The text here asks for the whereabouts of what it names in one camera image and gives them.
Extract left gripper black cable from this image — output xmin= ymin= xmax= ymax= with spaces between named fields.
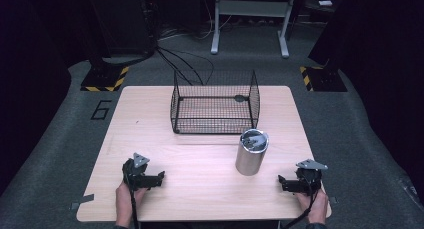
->
xmin=123 ymin=170 xmax=140 ymax=229

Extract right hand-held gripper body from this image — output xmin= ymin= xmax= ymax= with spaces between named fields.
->
xmin=294 ymin=158 xmax=329 ymax=195

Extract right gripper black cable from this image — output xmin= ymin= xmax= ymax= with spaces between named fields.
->
xmin=282 ymin=180 xmax=318 ymax=229

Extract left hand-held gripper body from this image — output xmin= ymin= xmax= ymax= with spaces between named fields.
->
xmin=121 ymin=152 xmax=156 ymax=192

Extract white metal stand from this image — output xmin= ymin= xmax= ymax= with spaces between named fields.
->
xmin=210 ymin=0 xmax=298 ymax=59

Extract black wire mesh basket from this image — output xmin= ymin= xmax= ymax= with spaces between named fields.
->
xmin=170 ymin=69 xmax=261 ymax=136

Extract black base with yellow stripes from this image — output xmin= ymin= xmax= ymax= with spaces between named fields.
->
xmin=80 ymin=64 xmax=130 ymax=93
xmin=298 ymin=65 xmax=348 ymax=93

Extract black cabinet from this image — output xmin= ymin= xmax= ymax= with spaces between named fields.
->
xmin=89 ymin=0 xmax=158 ymax=58

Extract person's left hand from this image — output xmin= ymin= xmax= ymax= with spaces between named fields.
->
xmin=115 ymin=180 xmax=148 ymax=222

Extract black floor cables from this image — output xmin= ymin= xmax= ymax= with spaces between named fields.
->
xmin=155 ymin=46 xmax=215 ymax=87

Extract person's right hand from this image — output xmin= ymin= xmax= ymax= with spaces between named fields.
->
xmin=295 ymin=188 xmax=330 ymax=225

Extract grey tape strip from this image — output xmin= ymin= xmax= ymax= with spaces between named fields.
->
xmin=69 ymin=193 xmax=95 ymax=211

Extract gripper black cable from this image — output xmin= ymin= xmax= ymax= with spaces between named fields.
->
xmin=123 ymin=170 xmax=140 ymax=229
xmin=282 ymin=180 xmax=318 ymax=229

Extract silver metal cylinder canister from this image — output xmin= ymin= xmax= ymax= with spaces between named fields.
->
xmin=234 ymin=128 xmax=270 ymax=177

